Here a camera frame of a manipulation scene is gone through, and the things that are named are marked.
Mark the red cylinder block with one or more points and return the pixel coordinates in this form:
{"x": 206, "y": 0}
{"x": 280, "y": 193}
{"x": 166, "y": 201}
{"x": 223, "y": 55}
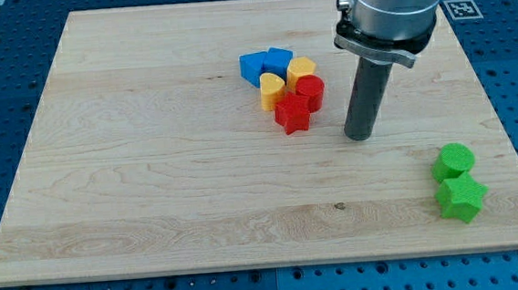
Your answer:
{"x": 313, "y": 87}

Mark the yellow pentagon block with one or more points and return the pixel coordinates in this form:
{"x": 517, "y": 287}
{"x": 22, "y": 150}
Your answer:
{"x": 298, "y": 67}

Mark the red star block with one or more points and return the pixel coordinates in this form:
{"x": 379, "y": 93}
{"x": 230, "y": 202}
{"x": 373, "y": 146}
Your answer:
{"x": 292, "y": 113}

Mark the light wooden board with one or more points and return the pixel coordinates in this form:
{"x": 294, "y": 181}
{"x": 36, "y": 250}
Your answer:
{"x": 149, "y": 153}

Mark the white fiducial marker tag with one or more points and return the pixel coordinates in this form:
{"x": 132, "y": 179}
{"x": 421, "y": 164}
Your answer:
{"x": 463, "y": 9}

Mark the green cylinder block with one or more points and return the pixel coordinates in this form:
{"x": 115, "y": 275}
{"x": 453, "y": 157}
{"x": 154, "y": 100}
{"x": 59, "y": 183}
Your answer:
{"x": 452, "y": 160}

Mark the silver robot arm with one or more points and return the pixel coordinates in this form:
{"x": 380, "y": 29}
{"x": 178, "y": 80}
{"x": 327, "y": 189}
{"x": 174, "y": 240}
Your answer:
{"x": 385, "y": 31}

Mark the yellow half-round block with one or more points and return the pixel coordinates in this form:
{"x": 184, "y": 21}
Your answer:
{"x": 272, "y": 90}

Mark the blue cube block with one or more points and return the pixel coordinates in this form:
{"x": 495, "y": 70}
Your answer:
{"x": 251, "y": 67}

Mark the green star block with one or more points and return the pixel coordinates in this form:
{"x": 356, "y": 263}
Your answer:
{"x": 461, "y": 197}

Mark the blue angular block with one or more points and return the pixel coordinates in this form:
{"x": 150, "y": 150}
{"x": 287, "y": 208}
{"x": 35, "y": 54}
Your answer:
{"x": 276, "y": 61}

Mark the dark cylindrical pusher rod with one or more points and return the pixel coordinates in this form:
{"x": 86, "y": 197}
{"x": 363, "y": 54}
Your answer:
{"x": 370, "y": 83}

